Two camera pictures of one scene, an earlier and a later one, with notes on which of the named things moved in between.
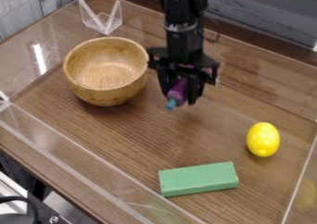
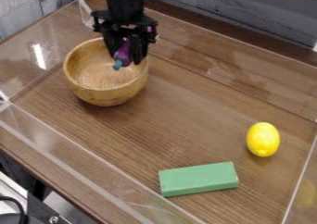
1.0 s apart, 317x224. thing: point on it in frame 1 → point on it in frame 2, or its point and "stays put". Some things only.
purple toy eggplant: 177,92 → 123,56
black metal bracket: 42,213 stays put
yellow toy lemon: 262,139 stays put
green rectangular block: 198,180 stays put
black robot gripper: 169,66 → 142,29
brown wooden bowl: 107,69 stays put
